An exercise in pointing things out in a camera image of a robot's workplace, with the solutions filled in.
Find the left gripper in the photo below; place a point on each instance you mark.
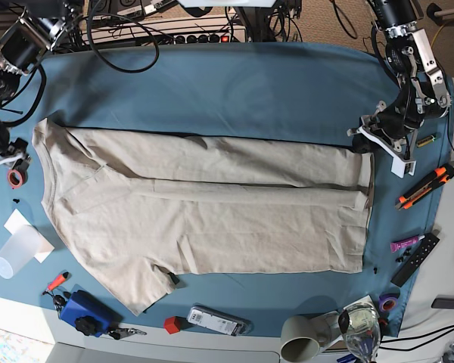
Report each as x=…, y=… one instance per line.
x=391, y=127

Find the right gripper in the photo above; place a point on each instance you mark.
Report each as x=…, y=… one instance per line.
x=13, y=153

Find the beige T-shirt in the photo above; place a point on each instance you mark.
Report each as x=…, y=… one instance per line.
x=136, y=208

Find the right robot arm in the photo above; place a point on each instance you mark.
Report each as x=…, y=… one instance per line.
x=38, y=31

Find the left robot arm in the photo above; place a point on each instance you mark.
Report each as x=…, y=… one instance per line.
x=405, y=54

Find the red tape roll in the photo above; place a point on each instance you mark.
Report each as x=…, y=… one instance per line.
x=16, y=178

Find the gold AA battery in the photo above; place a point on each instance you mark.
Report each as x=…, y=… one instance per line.
x=426, y=140

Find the white paper sheet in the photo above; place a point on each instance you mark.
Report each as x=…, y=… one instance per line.
x=16, y=222

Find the orange black utility knife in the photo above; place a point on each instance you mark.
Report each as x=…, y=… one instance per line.
x=431, y=182

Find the translucent plastic cup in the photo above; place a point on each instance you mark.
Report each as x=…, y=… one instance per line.
x=19, y=249

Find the purple glue tube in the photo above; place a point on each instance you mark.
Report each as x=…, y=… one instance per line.
x=408, y=242

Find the black remote control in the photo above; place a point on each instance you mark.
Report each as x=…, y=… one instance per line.
x=412, y=264

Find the orange small screwdriver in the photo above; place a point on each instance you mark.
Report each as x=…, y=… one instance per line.
x=58, y=281

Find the purple tape roll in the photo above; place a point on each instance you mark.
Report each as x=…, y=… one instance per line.
x=387, y=302

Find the black power strip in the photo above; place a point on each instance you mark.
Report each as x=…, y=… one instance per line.
x=209, y=38

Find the wine glass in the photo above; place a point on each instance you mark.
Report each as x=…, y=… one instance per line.
x=360, y=329

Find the dark grey power adapter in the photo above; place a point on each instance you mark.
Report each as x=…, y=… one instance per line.
x=443, y=302

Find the blue box with knob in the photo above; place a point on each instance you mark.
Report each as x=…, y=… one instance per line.
x=86, y=314

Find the grey-green mug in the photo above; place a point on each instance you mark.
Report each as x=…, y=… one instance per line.
x=303, y=339

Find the black keys with clip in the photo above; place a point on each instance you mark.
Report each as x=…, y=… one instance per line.
x=119, y=333

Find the clear plastic packaged item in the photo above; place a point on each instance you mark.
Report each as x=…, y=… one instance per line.
x=217, y=321

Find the red cube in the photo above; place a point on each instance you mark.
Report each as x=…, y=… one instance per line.
x=172, y=325

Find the black cable tie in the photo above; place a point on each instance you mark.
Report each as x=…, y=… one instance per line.
x=12, y=111

